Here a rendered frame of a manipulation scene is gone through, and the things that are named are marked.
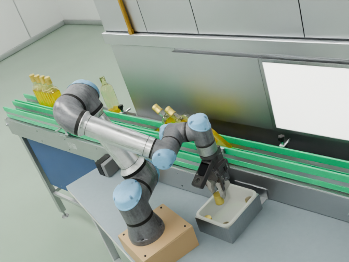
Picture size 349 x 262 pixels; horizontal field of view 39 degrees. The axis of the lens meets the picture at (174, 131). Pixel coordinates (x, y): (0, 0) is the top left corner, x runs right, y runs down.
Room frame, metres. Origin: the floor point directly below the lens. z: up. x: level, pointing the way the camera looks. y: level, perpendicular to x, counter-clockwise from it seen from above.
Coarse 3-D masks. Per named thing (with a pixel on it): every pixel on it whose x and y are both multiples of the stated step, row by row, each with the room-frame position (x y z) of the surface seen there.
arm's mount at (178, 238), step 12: (168, 216) 1.59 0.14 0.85; (168, 228) 1.52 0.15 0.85; (180, 228) 1.49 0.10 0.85; (192, 228) 1.48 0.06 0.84; (120, 240) 1.59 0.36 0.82; (156, 240) 1.48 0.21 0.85; (168, 240) 1.45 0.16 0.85; (180, 240) 1.45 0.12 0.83; (192, 240) 1.47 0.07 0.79; (132, 252) 1.48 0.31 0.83; (144, 252) 1.44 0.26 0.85; (156, 252) 1.41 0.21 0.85; (168, 252) 1.43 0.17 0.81; (180, 252) 1.45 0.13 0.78
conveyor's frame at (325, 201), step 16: (16, 128) 3.01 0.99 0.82; (32, 128) 2.83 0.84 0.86; (48, 144) 2.74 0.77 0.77; (64, 144) 2.58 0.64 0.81; (80, 144) 2.44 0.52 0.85; (96, 144) 2.33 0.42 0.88; (96, 160) 2.37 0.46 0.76; (160, 176) 1.96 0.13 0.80; (176, 176) 1.87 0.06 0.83; (192, 176) 1.79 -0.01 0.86; (240, 176) 1.70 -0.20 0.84; (256, 176) 1.63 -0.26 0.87; (272, 176) 1.58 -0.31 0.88; (208, 192) 1.73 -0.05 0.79; (272, 192) 1.58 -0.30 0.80; (288, 192) 1.52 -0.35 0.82; (304, 192) 1.46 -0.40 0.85; (320, 192) 1.40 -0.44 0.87; (336, 192) 1.37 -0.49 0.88; (304, 208) 1.47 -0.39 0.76; (320, 208) 1.41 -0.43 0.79; (336, 208) 1.36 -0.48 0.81
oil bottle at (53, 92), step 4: (48, 76) 2.79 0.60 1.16; (48, 80) 2.78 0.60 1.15; (48, 84) 2.78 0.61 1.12; (52, 84) 2.79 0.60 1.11; (48, 88) 2.79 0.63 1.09; (52, 88) 2.77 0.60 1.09; (56, 88) 2.78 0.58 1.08; (48, 92) 2.78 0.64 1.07; (52, 92) 2.76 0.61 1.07; (56, 92) 2.77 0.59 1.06; (52, 96) 2.76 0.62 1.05; (56, 96) 2.76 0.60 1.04; (52, 100) 2.78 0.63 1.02
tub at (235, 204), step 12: (228, 192) 1.67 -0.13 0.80; (240, 192) 1.62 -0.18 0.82; (252, 192) 1.57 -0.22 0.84; (204, 204) 1.60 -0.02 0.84; (216, 204) 1.62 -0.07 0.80; (228, 204) 1.63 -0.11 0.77; (240, 204) 1.61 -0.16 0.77; (204, 216) 1.57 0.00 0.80; (216, 216) 1.59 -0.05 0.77; (228, 216) 1.56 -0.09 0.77
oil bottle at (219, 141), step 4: (212, 132) 1.87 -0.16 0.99; (216, 132) 1.87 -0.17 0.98; (216, 136) 1.85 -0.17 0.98; (220, 136) 1.85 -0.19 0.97; (216, 140) 1.83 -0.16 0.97; (220, 140) 1.84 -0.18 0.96; (224, 140) 1.84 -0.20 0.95; (220, 144) 1.82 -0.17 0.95; (224, 144) 1.82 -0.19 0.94; (228, 144) 1.82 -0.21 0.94
